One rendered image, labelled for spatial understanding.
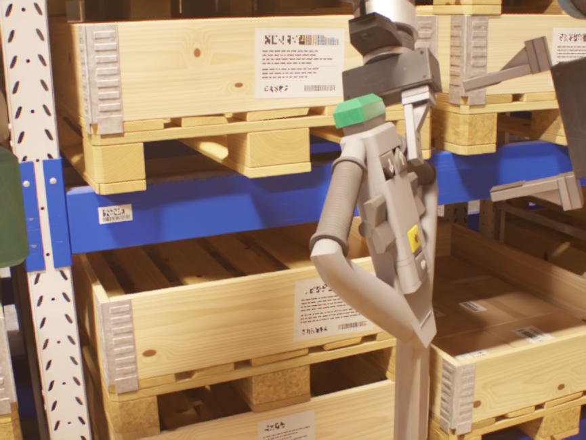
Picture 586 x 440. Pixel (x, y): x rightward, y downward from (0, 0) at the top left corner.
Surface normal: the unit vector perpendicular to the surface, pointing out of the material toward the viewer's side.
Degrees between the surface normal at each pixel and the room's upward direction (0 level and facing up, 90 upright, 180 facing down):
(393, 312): 80
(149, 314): 90
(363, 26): 62
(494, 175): 90
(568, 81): 90
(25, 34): 90
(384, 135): 74
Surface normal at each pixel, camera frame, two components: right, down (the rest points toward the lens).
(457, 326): -0.02, -0.96
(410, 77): -0.48, -0.24
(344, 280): 0.67, 0.37
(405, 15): 0.51, -0.27
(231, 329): 0.40, 0.25
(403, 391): -0.40, 0.28
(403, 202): 0.87, -0.18
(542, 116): -0.92, 0.12
